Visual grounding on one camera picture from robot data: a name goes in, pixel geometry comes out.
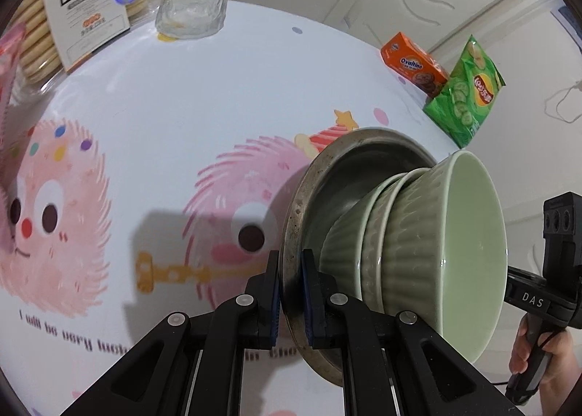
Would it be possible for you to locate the white charger cable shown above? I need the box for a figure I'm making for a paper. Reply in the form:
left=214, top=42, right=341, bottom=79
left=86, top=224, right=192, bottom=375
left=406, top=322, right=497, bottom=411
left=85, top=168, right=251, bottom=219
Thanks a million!
left=543, top=79, right=582, bottom=124

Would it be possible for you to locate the person's right hand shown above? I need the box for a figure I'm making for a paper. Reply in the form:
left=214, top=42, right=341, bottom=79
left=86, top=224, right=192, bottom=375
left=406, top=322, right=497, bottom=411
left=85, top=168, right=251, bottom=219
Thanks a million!
left=508, top=320, right=582, bottom=401

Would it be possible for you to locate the small green ribbed bowl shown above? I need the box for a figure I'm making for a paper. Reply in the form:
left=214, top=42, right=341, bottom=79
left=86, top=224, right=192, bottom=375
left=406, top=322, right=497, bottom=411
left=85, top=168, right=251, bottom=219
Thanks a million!
left=381, top=151, right=509, bottom=363

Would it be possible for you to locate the clear glass cup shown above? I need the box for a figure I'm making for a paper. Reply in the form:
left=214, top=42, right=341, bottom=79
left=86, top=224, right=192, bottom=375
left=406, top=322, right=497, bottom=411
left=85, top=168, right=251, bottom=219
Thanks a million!
left=155, top=0, right=228, bottom=42

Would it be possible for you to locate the orange cookie box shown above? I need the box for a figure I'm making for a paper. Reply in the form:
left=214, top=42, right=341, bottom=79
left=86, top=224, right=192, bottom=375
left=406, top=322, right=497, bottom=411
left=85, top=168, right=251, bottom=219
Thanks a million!
left=380, top=31, right=451, bottom=97

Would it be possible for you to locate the clear plastic biscuit box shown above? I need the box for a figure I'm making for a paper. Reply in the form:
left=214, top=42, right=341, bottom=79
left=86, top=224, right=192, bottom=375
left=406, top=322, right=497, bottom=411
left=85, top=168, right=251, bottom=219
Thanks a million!
left=17, top=0, right=152, bottom=81

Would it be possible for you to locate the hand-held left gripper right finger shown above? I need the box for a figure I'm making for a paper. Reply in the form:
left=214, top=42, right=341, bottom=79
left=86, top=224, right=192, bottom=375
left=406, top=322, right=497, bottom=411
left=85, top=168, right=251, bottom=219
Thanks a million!
left=300, top=249, right=525, bottom=416

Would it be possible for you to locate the pink candy bag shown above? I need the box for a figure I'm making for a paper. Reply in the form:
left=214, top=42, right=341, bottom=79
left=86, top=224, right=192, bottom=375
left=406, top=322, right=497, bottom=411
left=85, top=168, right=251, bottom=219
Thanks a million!
left=0, top=20, right=29, bottom=149

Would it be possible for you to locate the large green ribbed bowl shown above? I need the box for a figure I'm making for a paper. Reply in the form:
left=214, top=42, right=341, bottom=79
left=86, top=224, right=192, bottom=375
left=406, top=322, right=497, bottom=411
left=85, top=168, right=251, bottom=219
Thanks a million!
left=319, top=173, right=410, bottom=303

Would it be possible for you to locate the cartoon printed tablecloth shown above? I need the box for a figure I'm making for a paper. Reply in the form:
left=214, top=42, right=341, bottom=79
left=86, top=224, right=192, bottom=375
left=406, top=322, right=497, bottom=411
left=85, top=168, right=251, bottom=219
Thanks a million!
left=0, top=0, right=496, bottom=416

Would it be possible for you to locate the green chips bag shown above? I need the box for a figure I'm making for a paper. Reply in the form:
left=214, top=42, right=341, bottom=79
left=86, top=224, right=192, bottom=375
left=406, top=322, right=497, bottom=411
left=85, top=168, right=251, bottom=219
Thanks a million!
left=422, top=34, right=507, bottom=149

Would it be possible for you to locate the cream ribbed bowl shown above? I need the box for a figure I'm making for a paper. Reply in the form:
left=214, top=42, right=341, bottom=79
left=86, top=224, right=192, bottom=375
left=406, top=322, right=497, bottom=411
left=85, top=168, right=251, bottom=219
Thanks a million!
left=360, top=168, right=426, bottom=319

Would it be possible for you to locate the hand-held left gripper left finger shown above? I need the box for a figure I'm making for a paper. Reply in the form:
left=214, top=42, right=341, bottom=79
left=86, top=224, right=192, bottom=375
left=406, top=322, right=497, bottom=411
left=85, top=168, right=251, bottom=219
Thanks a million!
left=68, top=250, right=283, bottom=416

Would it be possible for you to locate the large stained steel bowl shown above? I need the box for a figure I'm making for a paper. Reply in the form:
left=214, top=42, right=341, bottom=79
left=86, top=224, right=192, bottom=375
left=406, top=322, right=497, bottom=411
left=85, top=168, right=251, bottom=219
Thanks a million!
left=279, top=127, right=438, bottom=388

